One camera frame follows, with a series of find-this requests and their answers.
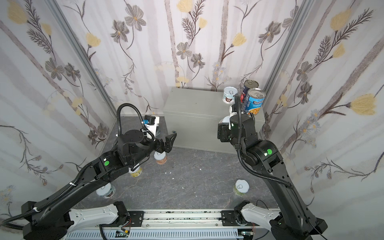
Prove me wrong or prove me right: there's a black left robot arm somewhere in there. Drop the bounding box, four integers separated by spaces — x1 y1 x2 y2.
1 103 177 240

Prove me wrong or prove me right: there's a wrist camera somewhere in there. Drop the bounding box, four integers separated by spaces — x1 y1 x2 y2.
144 115 160 136
230 104 237 117

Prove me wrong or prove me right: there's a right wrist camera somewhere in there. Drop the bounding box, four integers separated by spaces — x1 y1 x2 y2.
230 104 237 117

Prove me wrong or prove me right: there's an orange small can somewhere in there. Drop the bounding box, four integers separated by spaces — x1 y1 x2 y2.
154 152 167 165

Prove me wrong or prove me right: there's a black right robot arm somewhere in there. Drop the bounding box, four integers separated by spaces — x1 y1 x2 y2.
218 94 328 240

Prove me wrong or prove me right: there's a grey-label small can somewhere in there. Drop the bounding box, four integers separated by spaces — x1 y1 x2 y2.
223 87 238 105

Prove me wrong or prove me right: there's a red and navy tall can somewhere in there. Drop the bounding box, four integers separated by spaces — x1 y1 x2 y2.
241 80 259 103

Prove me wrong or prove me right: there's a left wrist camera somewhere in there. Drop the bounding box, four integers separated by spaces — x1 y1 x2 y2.
144 115 160 136

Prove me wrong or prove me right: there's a brown-label small can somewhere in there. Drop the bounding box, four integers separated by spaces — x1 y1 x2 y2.
219 116 231 125

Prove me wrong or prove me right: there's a grey metal cabinet box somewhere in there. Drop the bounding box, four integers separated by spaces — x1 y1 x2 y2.
162 86 266 154

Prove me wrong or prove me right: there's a white can near left base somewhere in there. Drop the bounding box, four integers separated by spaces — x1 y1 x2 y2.
96 183 116 199

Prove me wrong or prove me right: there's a blue soup can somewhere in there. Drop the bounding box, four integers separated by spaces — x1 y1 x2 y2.
244 88 266 115

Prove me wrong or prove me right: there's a yellow small can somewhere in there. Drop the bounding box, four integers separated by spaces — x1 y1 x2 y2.
129 166 143 178

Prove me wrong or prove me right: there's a green small can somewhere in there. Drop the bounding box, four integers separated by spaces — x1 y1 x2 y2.
233 180 250 196

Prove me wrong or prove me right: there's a white slotted cable duct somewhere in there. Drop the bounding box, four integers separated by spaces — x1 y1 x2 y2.
64 229 244 240

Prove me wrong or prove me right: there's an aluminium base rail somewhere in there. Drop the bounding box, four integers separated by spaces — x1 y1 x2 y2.
59 209 271 240

